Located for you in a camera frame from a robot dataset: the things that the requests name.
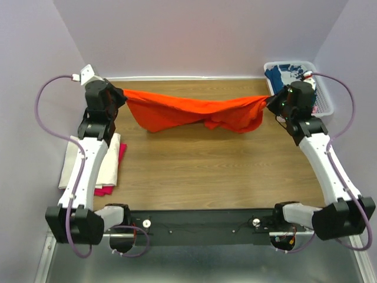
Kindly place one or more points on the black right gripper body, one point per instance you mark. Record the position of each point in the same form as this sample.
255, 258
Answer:
275, 103

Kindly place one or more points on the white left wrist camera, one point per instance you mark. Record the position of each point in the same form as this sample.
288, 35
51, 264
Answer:
86, 75

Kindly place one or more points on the orange t-shirt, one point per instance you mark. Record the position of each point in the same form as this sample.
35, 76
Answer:
157, 112

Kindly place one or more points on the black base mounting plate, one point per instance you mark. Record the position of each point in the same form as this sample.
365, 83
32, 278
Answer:
201, 228

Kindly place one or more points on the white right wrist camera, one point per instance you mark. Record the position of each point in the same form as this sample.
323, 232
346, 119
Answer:
308, 75

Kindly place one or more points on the navy blue printed t-shirt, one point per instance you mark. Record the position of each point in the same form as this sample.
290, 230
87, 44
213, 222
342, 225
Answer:
281, 73

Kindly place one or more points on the white folded t-shirt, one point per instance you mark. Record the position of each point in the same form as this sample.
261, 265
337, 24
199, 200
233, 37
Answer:
69, 160

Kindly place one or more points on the magenta folded t-shirt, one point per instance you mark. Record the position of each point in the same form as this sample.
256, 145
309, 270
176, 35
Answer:
108, 175

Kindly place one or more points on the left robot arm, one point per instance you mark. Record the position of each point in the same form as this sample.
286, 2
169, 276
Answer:
73, 219

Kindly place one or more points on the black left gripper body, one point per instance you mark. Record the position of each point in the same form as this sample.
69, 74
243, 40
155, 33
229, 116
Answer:
116, 96

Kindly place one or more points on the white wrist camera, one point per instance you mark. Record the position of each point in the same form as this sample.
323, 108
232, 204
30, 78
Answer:
86, 75
308, 75

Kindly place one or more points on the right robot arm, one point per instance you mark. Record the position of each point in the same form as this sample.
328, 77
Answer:
346, 211

